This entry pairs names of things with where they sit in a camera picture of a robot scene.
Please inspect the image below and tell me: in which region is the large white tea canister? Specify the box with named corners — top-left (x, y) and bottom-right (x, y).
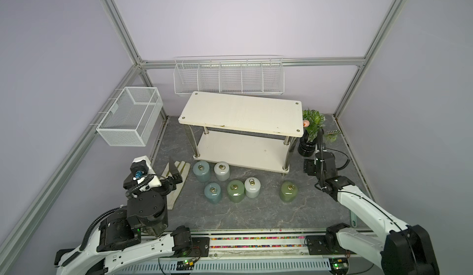
top-left (245, 177), bottom-right (261, 199)

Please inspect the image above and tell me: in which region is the small green tea canister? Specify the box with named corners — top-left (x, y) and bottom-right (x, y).
top-left (279, 181), bottom-right (299, 203)

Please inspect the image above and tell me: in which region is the potted green plant black vase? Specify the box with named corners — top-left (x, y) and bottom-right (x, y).
top-left (298, 110), bottom-right (341, 158)

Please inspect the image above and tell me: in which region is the cream green glove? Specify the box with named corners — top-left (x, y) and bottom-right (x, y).
top-left (161, 160), bottom-right (192, 211)

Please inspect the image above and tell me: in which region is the small blue tea canister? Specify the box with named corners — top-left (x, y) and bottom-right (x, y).
top-left (204, 182), bottom-right (222, 204)

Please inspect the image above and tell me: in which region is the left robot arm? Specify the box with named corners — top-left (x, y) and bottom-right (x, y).
top-left (54, 156), bottom-right (193, 275)

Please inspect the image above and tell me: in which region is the white mesh basket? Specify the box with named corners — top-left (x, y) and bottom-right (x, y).
top-left (96, 87), bottom-right (163, 147)

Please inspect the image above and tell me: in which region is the small blue-grey canister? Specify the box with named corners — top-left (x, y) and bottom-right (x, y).
top-left (193, 161), bottom-right (211, 183)

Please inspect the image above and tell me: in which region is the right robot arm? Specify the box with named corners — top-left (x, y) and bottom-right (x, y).
top-left (304, 129), bottom-right (440, 275)

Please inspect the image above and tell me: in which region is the large green tea canister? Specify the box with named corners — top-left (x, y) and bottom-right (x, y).
top-left (227, 180), bottom-right (245, 203)

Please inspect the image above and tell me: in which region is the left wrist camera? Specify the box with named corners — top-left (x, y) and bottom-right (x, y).
top-left (123, 156), bottom-right (162, 192)

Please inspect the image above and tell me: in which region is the white two-tier shelf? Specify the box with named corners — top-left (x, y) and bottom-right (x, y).
top-left (179, 92), bottom-right (304, 174)

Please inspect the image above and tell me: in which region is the white wire wall rack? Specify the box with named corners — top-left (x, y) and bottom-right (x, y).
top-left (173, 55), bottom-right (285, 95)

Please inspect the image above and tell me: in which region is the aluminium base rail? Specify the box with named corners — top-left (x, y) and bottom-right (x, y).
top-left (99, 230), bottom-right (418, 275)

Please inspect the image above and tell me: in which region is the small white tea canister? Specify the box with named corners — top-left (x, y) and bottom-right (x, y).
top-left (214, 161), bottom-right (230, 181)

